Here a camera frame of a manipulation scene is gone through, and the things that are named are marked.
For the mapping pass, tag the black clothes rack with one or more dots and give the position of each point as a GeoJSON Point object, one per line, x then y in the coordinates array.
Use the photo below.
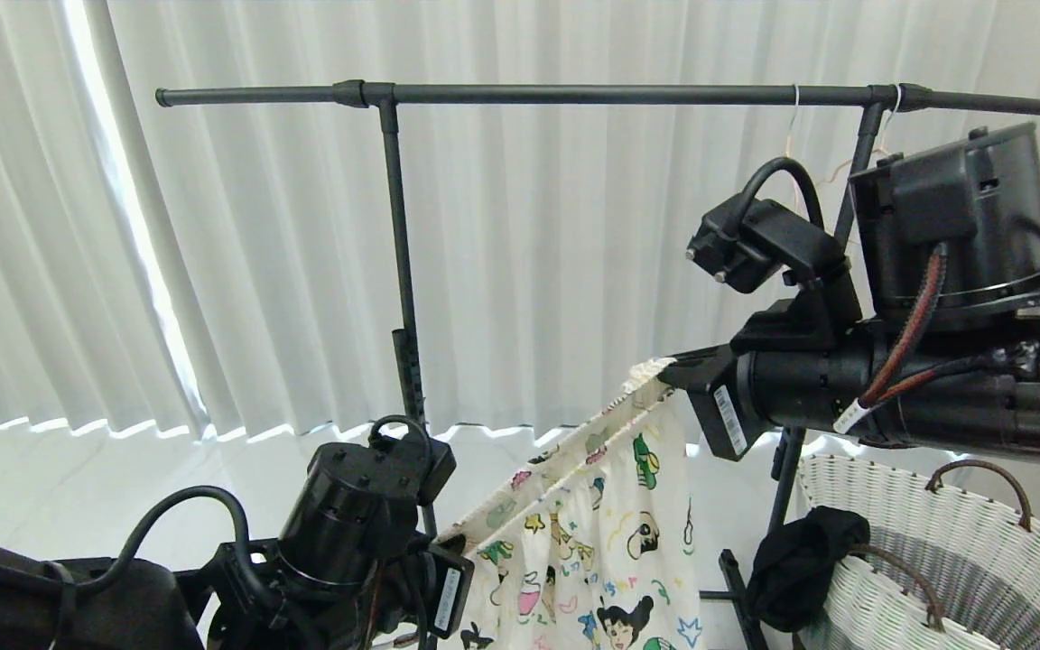
{"type": "Point", "coordinates": [574, 93]}

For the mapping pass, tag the cream printed garment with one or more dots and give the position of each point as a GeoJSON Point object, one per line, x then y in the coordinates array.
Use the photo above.
{"type": "Point", "coordinates": [592, 542]}

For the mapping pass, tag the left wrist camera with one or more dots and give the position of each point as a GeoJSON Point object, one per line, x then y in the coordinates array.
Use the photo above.
{"type": "Point", "coordinates": [434, 474]}

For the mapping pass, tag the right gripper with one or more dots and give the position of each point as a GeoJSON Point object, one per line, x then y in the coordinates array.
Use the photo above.
{"type": "Point", "coordinates": [800, 388]}

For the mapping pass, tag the black garment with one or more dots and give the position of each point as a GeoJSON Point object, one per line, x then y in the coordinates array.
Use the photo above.
{"type": "Point", "coordinates": [800, 560]}

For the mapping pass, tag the pink clothes hanger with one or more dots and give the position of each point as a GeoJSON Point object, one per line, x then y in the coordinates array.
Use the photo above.
{"type": "Point", "coordinates": [845, 167]}
{"type": "Point", "coordinates": [792, 153]}

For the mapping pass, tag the white curtain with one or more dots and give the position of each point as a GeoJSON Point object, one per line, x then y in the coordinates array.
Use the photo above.
{"type": "Point", "coordinates": [574, 271]}

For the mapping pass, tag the white laundry basket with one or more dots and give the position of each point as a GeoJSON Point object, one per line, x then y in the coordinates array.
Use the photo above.
{"type": "Point", "coordinates": [935, 560]}

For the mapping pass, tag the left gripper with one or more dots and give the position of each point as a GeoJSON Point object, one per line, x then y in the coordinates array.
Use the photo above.
{"type": "Point", "coordinates": [366, 614]}

